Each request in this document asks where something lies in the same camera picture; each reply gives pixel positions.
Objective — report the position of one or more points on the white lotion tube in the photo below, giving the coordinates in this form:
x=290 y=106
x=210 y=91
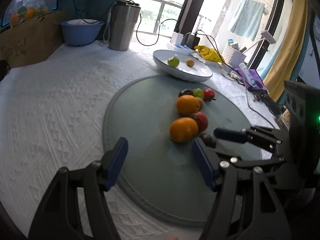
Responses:
x=247 y=74

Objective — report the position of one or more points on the green fruit on plate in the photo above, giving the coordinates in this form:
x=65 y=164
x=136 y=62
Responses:
x=173 y=61

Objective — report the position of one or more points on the red tomato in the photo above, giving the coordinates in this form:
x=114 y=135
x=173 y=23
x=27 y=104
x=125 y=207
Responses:
x=208 y=94
x=201 y=121

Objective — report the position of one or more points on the steel tumbler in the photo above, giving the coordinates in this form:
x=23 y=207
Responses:
x=124 y=16

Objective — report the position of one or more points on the white charger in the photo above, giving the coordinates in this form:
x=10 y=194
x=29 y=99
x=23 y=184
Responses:
x=176 y=39

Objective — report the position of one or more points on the bag of fruits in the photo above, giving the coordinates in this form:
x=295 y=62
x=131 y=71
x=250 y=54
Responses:
x=20 y=11

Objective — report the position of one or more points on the round grey-green mat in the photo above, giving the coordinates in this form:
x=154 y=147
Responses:
x=158 y=175

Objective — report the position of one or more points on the white desk lamp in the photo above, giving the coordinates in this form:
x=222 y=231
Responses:
x=266 y=36

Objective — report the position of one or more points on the brown kiwi on plate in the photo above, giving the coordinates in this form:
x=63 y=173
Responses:
x=189 y=62

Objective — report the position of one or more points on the green fruit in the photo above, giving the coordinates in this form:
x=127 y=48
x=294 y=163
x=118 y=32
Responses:
x=197 y=92
x=173 y=61

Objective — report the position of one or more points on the small brown fruit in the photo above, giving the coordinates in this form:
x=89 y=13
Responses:
x=200 y=101

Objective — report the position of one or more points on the dark plum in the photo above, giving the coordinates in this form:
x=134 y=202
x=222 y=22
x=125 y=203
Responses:
x=208 y=140
x=185 y=92

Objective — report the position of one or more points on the blue bowl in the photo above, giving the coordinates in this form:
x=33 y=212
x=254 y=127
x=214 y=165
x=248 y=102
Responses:
x=80 y=32

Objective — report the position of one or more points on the white plate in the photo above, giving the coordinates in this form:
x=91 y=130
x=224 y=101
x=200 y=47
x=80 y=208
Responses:
x=198 y=73

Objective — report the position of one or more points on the cardboard box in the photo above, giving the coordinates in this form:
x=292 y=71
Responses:
x=33 y=41

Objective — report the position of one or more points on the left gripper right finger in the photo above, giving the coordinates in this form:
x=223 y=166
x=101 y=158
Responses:
x=246 y=206

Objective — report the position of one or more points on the purple pouch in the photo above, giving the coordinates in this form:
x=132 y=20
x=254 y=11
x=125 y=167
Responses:
x=259 y=83

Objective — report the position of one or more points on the yellow curtain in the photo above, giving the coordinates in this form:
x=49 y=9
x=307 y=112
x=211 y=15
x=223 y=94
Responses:
x=289 y=52

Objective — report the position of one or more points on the white power strip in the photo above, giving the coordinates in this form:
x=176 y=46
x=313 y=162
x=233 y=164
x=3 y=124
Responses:
x=181 y=49

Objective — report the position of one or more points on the yellow duck bag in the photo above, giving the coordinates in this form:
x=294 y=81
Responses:
x=209 y=54

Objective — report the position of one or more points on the hanging light blue towel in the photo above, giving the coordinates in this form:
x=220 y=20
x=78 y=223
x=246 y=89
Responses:
x=247 y=19

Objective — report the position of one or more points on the white basket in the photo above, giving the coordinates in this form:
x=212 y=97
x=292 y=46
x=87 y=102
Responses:
x=232 y=56

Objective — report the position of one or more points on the orange fruit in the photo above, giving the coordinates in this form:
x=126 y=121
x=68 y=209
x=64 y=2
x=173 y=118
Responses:
x=183 y=130
x=187 y=105

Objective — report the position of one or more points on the black charger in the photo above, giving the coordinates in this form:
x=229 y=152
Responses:
x=192 y=41

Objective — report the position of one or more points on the white embossed tablecloth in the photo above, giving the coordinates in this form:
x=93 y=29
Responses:
x=52 y=116

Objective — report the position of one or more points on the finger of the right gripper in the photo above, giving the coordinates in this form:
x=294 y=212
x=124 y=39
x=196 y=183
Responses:
x=229 y=135

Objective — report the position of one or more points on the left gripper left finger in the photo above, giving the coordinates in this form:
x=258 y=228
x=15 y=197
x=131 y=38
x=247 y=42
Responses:
x=58 y=215

